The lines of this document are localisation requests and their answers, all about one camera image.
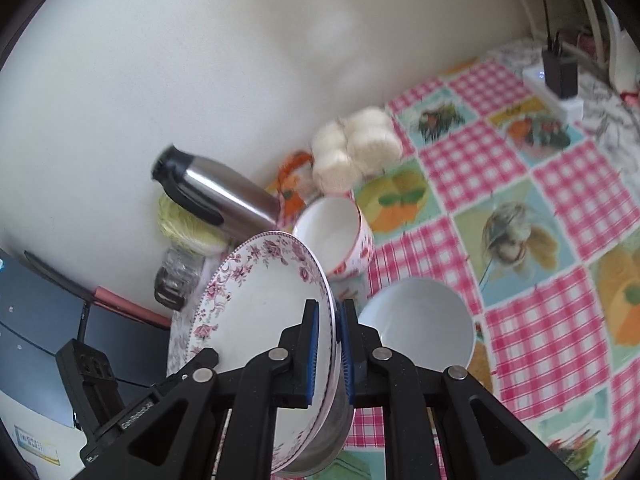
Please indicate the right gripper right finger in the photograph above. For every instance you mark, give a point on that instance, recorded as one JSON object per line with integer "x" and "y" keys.
{"x": 437, "y": 425}

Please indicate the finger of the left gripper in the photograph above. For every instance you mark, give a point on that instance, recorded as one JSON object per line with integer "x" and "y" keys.
{"x": 151, "y": 422}

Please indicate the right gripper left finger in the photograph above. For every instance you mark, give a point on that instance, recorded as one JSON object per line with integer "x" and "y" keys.
{"x": 228, "y": 429}

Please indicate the floral rimmed round plate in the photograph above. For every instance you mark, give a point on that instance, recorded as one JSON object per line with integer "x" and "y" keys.
{"x": 260, "y": 289}

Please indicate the white plastic cup bowl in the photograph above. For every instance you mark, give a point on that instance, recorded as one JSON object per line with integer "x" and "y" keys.
{"x": 423, "y": 319}

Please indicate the strawberry pattern bowl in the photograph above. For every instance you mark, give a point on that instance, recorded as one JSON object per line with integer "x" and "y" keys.
{"x": 335, "y": 231}

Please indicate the small glass teapot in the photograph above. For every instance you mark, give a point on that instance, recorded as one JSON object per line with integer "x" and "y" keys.
{"x": 172, "y": 290}

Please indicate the clear drinking glass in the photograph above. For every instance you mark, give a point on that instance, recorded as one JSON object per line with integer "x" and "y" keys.
{"x": 181, "y": 262}

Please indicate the napa cabbage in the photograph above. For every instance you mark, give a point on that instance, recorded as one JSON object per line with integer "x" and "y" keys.
{"x": 188, "y": 231}

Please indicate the stainless steel thermos jug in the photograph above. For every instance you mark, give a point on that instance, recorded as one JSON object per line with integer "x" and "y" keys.
{"x": 216, "y": 194}

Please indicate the orange snack packet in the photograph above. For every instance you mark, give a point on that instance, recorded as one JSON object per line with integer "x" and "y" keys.
{"x": 293, "y": 186}

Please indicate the bag of steamed buns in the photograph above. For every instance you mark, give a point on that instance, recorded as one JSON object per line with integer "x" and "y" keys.
{"x": 351, "y": 149}

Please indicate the checked picture tablecloth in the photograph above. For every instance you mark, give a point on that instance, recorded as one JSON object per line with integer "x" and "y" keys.
{"x": 559, "y": 342}

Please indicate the white power strip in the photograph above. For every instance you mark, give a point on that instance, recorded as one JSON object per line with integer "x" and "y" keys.
{"x": 566, "y": 110}

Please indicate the grey floral tablecloth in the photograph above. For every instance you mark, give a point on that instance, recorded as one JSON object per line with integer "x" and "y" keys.
{"x": 592, "y": 187}

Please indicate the black power adapter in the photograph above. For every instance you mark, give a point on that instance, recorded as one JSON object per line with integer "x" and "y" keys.
{"x": 560, "y": 71}

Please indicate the white shelf unit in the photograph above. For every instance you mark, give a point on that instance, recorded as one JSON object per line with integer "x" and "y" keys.
{"x": 591, "y": 32}

